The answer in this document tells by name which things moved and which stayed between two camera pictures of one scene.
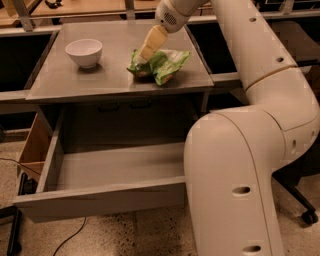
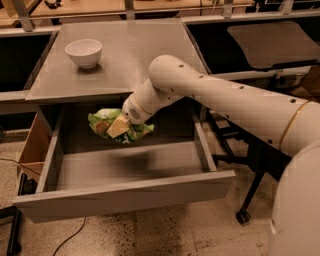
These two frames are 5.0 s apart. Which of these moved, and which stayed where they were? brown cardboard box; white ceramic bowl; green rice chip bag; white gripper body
Moved: green rice chip bag; white gripper body
Stayed: white ceramic bowl; brown cardboard box
